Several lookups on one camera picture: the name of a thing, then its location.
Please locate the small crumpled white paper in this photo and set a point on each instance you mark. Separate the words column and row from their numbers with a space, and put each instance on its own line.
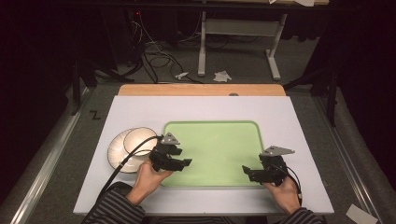
column 181, row 75

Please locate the silver metal floor rail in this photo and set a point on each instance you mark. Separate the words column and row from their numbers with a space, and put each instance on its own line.
column 345, row 155
column 46, row 168

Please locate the person's left hand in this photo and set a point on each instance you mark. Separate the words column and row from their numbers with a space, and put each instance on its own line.
column 149, row 182

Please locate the light green tray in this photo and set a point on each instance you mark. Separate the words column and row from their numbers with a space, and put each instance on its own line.
column 218, row 149

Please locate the person's right hand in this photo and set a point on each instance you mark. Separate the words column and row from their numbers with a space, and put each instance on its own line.
column 285, row 194

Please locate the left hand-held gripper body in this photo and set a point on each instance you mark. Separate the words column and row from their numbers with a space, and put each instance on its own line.
column 162, row 158

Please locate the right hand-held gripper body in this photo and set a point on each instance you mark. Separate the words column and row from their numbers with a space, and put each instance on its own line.
column 274, row 169

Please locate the white ribbed plate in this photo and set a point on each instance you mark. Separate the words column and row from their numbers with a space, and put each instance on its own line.
column 116, row 154

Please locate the black metal stand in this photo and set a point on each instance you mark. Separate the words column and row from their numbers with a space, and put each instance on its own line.
column 330, row 90
column 84, row 74

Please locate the large crumpled white paper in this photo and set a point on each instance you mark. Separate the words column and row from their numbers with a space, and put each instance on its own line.
column 222, row 76

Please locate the flat white paper sheet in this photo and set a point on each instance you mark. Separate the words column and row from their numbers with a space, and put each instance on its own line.
column 361, row 214

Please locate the white metal desk frame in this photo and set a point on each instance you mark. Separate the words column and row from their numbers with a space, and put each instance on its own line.
column 239, row 27

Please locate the white bowl dark rim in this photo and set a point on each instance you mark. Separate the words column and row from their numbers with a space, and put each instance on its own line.
column 137, row 140

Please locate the grey round table grommet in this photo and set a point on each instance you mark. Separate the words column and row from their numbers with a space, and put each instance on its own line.
column 233, row 94

